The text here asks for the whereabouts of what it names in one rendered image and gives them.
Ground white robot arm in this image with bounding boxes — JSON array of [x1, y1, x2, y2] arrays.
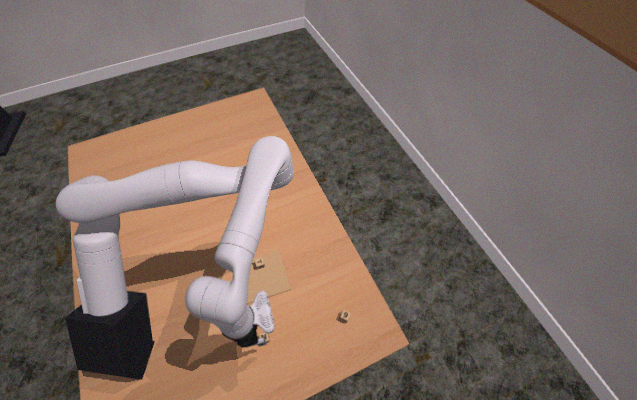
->
[[56, 136, 294, 333]]

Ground tan square mat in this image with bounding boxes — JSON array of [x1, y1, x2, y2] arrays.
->
[[247, 251, 291, 304]]

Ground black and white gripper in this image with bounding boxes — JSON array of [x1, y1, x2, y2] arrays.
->
[[220, 291, 275, 348]]

